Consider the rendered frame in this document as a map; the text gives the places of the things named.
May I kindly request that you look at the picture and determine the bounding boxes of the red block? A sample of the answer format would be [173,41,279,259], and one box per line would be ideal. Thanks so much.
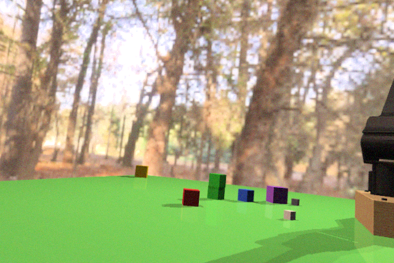
[182,188,200,207]

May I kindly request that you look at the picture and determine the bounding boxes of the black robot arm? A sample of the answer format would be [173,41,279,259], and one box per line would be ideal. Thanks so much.
[360,79,394,198]

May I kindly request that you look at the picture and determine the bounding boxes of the green block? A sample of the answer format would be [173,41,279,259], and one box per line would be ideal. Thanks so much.
[209,173,227,187]
[207,186,225,200]

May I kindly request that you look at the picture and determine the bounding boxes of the small blue block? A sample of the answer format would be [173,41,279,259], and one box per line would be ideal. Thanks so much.
[237,189,254,202]

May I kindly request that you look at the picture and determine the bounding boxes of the purple block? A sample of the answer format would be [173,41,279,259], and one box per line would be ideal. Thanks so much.
[266,186,288,204]

